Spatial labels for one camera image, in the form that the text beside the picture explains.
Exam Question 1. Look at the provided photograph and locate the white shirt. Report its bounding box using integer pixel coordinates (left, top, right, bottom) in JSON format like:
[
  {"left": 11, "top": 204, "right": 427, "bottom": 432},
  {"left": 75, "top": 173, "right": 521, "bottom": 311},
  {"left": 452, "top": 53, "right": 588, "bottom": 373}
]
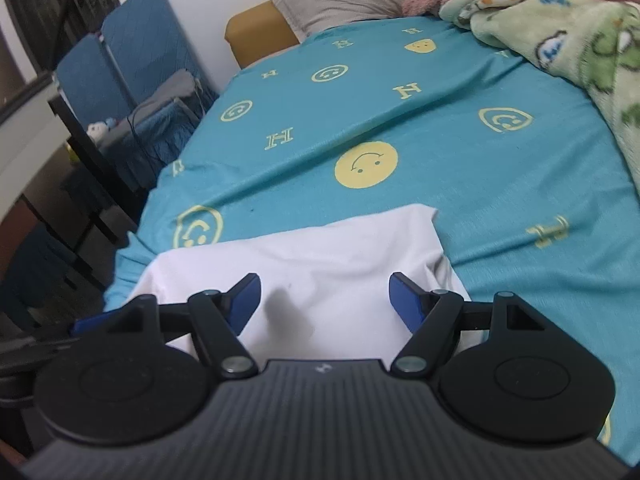
[{"left": 135, "top": 204, "right": 473, "bottom": 361}]

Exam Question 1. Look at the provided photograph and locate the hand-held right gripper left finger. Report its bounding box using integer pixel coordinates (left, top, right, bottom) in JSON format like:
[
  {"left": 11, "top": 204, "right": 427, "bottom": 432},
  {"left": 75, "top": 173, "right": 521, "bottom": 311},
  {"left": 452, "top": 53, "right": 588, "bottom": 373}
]
[{"left": 102, "top": 272, "right": 262, "bottom": 378}]

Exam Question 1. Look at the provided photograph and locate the white desk with black legs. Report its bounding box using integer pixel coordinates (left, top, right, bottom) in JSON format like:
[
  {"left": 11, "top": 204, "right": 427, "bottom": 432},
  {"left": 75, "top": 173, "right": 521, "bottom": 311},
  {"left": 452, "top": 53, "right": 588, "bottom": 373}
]
[{"left": 0, "top": 72, "right": 141, "bottom": 281}]

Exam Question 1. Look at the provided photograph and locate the black cable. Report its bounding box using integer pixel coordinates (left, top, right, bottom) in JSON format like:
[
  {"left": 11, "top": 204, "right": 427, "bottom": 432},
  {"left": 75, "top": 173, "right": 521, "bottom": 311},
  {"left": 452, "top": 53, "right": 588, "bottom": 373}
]
[{"left": 127, "top": 110, "right": 166, "bottom": 177}]

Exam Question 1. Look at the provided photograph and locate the teal smiley print bed sheet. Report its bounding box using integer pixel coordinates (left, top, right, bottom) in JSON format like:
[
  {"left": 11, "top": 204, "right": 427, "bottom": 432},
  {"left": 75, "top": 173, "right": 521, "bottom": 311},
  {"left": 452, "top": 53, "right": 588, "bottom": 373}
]
[{"left": 104, "top": 12, "right": 640, "bottom": 461}]

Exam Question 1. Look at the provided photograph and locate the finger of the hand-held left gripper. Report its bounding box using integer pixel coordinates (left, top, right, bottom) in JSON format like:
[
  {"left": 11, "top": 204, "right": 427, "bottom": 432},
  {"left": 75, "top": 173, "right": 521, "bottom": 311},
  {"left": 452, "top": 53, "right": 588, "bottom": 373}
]
[{"left": 67, "top": 307, "right": 126, "bottom": 339}]

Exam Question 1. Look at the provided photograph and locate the small white plush toy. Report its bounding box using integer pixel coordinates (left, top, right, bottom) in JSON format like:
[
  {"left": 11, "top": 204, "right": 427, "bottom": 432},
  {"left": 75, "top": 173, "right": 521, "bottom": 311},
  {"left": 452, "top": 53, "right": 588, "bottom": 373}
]
[{"left": 86, "top": 117, "right": 119, "bottom": 144}]

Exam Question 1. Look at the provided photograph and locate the dark barred door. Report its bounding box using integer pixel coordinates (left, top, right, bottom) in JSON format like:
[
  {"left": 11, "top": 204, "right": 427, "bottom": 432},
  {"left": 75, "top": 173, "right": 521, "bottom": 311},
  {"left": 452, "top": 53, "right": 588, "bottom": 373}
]
[{"left": 0, "top": 0, "right": 121, "bottom": 81}]

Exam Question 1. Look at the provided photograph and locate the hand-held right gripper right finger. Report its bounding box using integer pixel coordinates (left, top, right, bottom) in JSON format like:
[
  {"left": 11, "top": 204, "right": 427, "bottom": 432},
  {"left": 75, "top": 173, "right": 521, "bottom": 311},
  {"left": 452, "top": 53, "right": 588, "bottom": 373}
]
[{"left": 389, "top": 271, "right": 546, "bottom": 376}]

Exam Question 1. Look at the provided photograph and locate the mustard yellow headboard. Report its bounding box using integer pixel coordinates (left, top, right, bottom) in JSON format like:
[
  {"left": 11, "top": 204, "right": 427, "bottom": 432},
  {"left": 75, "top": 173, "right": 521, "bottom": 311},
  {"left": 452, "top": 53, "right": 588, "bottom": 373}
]
[{"left": 224, "top": 0, "right": 301, "bottom": 69}]

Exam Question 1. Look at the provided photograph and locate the blue covered chair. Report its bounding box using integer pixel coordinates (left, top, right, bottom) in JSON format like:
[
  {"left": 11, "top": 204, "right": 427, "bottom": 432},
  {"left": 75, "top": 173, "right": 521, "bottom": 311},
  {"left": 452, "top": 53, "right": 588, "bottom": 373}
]
[
  {"left": 102, "top": 0, "right": 221, "bottom": 191},
  {"left": 55, "top": 34, "right": 138, "bottom": 161}
]

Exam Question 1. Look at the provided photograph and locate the grey cloth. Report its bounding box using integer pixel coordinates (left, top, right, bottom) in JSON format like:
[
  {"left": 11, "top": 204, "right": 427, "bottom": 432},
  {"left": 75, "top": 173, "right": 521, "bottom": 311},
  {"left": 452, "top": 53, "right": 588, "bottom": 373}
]
[{"left": 107, "top": 70, "right": 198, "bottom": 136}]

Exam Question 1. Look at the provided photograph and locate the green cartoon print blanket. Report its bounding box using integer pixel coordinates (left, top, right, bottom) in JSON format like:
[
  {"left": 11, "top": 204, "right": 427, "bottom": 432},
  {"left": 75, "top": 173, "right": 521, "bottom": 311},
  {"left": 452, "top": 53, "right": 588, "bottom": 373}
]
[{"left": 439, "top": 0, "right": 640, "bottom": 181}]

